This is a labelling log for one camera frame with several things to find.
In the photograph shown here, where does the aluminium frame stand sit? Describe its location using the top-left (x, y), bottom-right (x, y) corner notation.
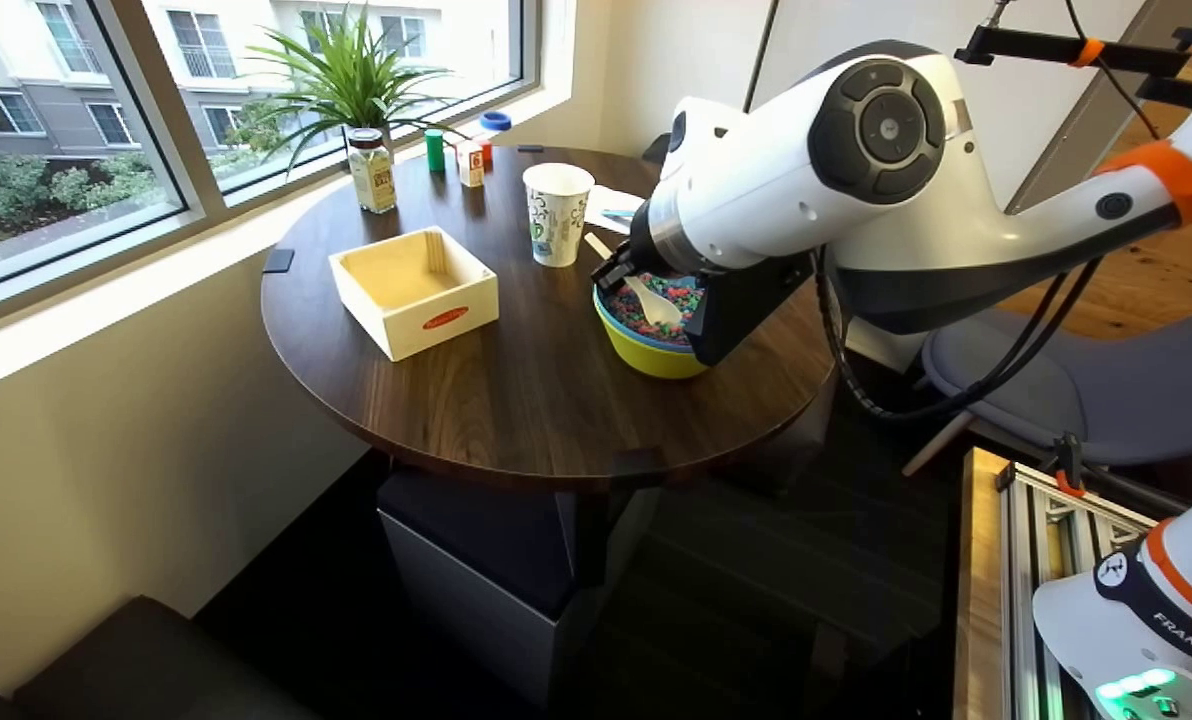
top-left (952, 445), bottom-right (1167, 720)

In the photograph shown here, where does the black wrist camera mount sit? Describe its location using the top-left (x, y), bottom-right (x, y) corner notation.
top-left (680, 248), bottom-right (814, 372)

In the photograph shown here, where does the grey ottoman under table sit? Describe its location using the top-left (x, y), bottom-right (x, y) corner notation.
top-left (372, 462), bottom-right (586, 712)

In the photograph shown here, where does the grey upholstered chair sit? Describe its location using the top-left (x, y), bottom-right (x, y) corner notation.
top-left (897, 299), bottom-right (1192, 485)

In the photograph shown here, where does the white paper napkin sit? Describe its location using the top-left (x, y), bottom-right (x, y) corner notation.
top-left (581, 181), bottom-right (651, 246)

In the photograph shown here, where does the grey window frame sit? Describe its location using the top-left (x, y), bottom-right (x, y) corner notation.
top-left (0, 0), bottom-right (547, 333)

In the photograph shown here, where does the black camera boom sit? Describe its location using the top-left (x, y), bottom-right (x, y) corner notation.
top-left (952, 21), bottom-right (1192, 113)

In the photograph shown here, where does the cream wooden box tray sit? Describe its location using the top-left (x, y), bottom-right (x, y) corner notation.
top-left (323, 224), bottom-right (502, 370)

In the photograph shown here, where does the patterned paper cup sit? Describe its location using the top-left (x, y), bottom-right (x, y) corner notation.
top-left (518, 160), bottom-right (599, 276)

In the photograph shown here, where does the white toy cube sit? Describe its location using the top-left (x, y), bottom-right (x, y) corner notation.
top-left (451, 135), bottom-right (492, 193)

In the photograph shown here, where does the blue yellow bowl with beads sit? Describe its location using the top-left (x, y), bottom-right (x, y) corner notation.
top-left (586, 276), bottom-right (715, 386)

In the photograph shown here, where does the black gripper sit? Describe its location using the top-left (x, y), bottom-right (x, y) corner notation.
top-left (586, 235), bottom-right (709, 336)

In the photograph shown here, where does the green toy block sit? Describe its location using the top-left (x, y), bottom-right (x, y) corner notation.
top-left (419, 123), bottom-right (451, 185)

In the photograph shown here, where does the black bench seat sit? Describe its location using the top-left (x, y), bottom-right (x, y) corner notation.
top-left (0, 594), bottom-right (309, 720)

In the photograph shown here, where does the green potted plant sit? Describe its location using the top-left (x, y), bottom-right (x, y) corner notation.
top-left (233, 0), bottom-right (438, 140)

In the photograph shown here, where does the pale wooden spoon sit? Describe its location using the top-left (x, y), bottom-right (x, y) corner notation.
top-left (617, 274), bottom-right (688, 333)

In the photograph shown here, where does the glass jar with black lid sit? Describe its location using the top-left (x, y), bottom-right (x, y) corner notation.
top-left (340, 123), bottom-right (403, 219)

